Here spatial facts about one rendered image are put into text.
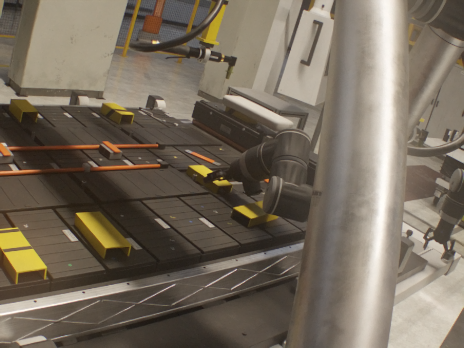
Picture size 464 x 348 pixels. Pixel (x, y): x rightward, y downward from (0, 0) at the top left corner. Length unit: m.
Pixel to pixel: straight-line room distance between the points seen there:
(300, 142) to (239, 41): 6.39
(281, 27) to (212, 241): 4.56
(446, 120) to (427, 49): 9.64
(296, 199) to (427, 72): 0.53
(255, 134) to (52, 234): 1.23
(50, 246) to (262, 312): 0.58
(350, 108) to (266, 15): 7.43
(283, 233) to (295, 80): 3.14
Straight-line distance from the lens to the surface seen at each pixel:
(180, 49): 2.25
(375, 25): 0.82
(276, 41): 5.75
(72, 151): 1.72
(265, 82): 5.78
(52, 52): 6.09
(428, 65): 1.12
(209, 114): 2.40
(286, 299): 1.47
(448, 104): 10.74
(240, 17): 7.84
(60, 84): 6.27
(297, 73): 4.58
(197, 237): 1.36
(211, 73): 8.10
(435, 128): 10.82
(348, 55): 0.79
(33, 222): 1.25
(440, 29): 1.09
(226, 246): 1.36
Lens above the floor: 1.61
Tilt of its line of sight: 19 degrees down
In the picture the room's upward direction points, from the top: 18 degrees clockwise
